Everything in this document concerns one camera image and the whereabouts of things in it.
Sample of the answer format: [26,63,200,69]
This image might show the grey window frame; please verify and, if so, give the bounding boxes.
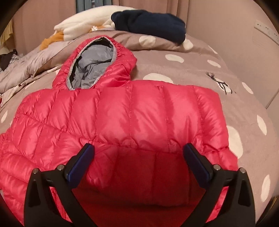
[75,0,92,9]

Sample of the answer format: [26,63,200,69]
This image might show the red hooded puffer jacket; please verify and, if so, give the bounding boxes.
[0,36,239,227]

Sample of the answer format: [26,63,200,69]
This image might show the grey quilt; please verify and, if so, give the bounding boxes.
[0,40,72,93]

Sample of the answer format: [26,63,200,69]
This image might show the white power strip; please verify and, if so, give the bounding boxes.
[255,20,279,41]

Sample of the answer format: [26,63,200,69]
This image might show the orange cloth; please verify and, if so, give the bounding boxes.
[40,32,65,49]

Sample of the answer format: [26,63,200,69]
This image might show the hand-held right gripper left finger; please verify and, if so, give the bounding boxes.
[24,143,96,227]

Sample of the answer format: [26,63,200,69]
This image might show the dark cloth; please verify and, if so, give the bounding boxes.
[0,49,23,71]

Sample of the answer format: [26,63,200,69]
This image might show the navy folded garment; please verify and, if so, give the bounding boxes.
[111,10,187,46]

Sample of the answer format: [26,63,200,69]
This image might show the yellow pleated cloth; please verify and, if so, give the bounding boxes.
[0,22,13,45]

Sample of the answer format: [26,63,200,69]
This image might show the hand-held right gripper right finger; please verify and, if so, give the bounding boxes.
[183,143,256,227]

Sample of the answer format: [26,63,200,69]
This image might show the beige curtain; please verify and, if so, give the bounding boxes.
[12,0,76,43]
[92,0,190,18]

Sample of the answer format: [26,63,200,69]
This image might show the polka dot taupe bedsheet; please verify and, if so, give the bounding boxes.
[0,29,273,221]

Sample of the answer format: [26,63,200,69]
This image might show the white fleece blanket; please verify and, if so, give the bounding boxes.
[53,5,135,41]

